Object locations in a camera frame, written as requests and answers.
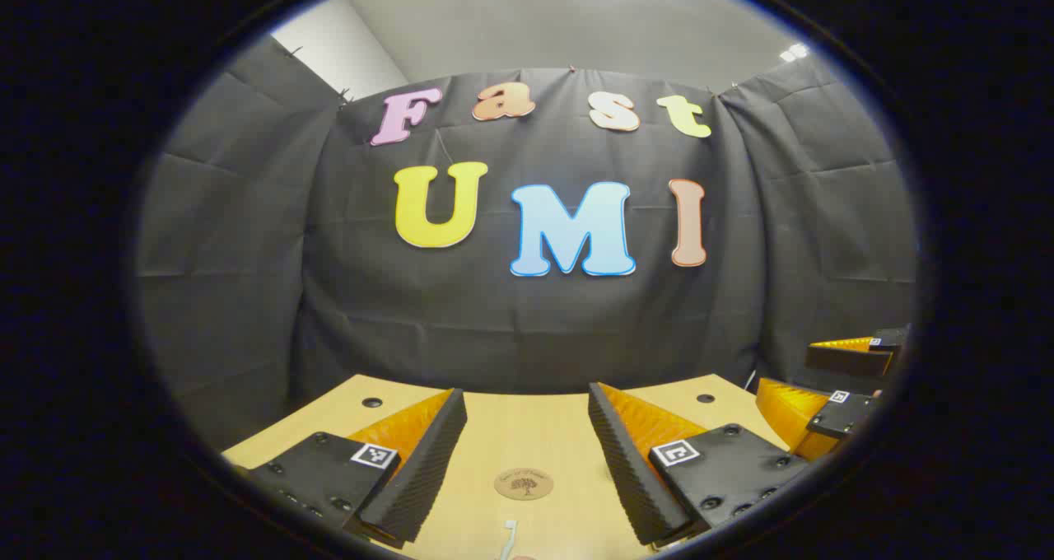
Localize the round wooden coaster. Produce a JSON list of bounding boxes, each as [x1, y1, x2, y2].
[[494, 468, 555, 502]]

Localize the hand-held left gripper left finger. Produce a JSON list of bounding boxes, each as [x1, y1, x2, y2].
[[245, 387, 469, 551]]

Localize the wooden desktop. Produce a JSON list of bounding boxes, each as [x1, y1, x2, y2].
[[222, 373, 791, 560]]

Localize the black backdrop cloth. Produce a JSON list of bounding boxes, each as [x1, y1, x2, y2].
[[136, 37, 921, 454]]

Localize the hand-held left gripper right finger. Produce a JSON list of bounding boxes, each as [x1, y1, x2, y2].
[[588, 383, 812, 547]]

